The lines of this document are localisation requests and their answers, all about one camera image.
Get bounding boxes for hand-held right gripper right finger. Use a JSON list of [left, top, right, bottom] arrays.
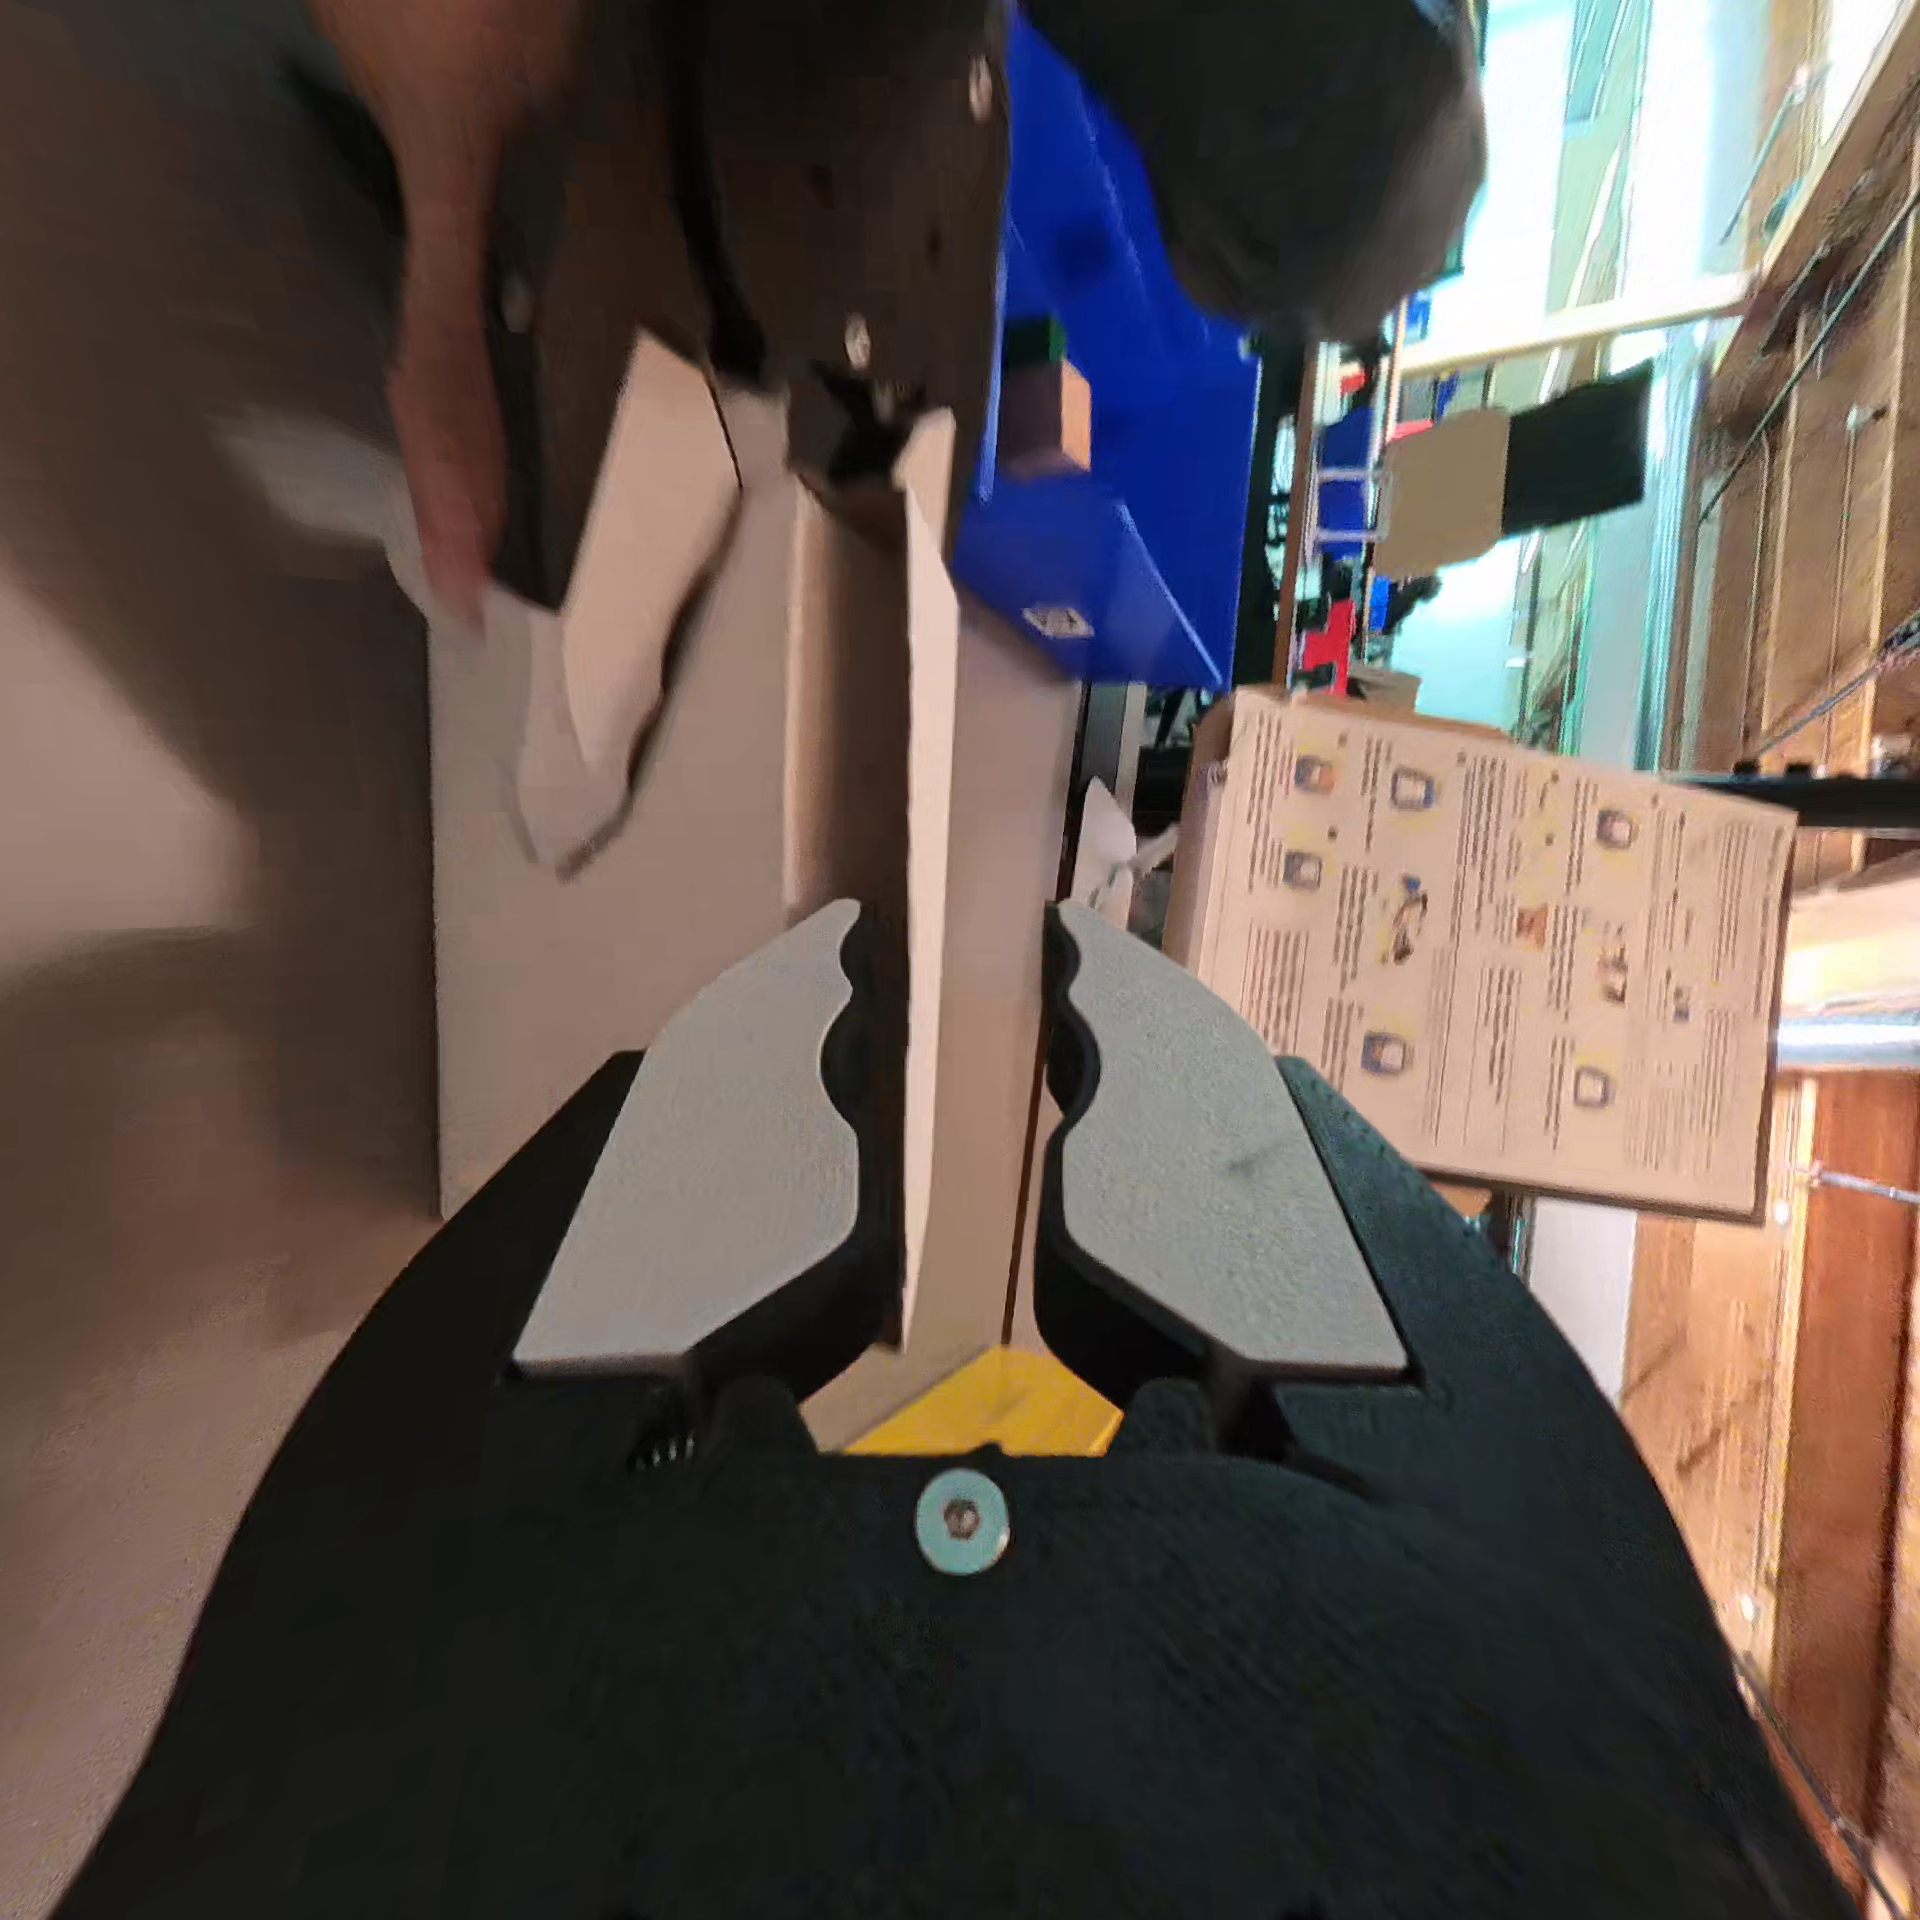
[[1031, 895, 1424, 1392]]

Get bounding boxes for black monitor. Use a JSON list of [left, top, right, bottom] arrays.
[[1499, 358, 1658, 537]]

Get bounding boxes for yellow cube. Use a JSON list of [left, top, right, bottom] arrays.
[[843, 1344, 1128, 1461]]

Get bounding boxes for blue plastic bin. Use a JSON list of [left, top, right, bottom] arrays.
[[961, 7, 1265, 695]]

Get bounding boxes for white cardboard box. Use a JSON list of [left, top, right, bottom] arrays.
[[427, 334, 1089, 1448]]

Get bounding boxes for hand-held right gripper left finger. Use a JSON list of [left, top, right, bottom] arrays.
[[511, 895, 903, 1385]]

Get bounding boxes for white crumpled paper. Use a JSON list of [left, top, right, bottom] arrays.
[[1078, 776, 1179, 921]]

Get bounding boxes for printed instruction sheet board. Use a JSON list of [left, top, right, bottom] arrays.
[[1161, 688, 1801, 1224]]

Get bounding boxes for wooden shelving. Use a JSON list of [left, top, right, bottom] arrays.
[[1620, 0, 1920, 1920]]

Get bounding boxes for tan cardboard sheet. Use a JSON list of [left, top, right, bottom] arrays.
[[1368, 402, 1514, 583]]

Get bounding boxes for person's left hand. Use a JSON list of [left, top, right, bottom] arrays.
[[307, 0, 520, 594]]

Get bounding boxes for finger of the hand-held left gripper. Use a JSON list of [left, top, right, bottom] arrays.
[[514, 334, 747, 881]]

